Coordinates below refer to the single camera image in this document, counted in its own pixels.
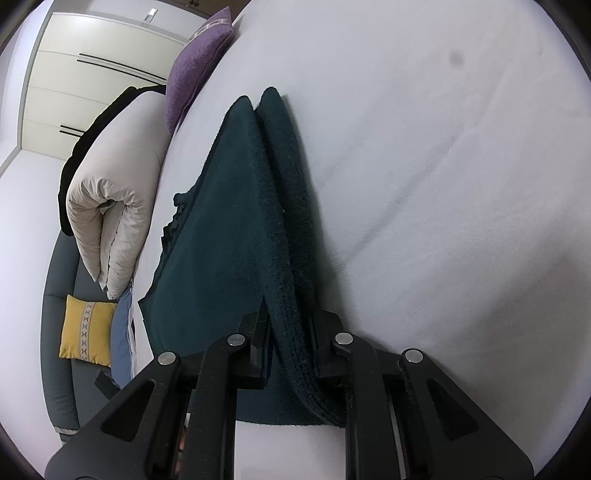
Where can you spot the blue pillow with white trim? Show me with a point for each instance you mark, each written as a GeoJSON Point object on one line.
{"type": "Point", "coordinates": [121, 337]}

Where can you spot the white wardrobe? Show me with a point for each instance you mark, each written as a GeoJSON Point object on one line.
{"type": "Point", "coordinates": [92, 92]}

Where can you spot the yellow cushion with patterned band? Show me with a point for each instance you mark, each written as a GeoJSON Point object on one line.
{"type": "Point", "coordinates": [85, 330]}

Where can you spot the dark green sweater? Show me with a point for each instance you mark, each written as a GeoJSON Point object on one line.
{"type": "Point", "coordinates": [217, 258]}

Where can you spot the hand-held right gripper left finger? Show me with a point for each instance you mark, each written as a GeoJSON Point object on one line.
{"type": "Point", "coordinates": [251, 355]}

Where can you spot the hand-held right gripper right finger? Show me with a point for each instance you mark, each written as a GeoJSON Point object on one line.
{"type": "Point", "coordinates": [330, 355]}

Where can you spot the grey-blue padded headboard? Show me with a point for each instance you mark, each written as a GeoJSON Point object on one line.
{"type": "Point", "coordinates": [55, 323]}

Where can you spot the purple cushion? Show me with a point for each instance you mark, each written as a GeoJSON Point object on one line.
{"type": "Point", "coordinates": [191, 74]}

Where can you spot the cream folded duvet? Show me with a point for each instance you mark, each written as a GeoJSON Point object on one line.
{"type": "Point", "coordinates": [120, 184]}

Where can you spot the white wall switch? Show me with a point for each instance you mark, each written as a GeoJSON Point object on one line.
{"type": "Point", "coordinates": [151, 14]}

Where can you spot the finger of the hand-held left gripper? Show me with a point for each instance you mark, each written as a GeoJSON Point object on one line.
{"type": "Point", "coordinates": [105, 383]}

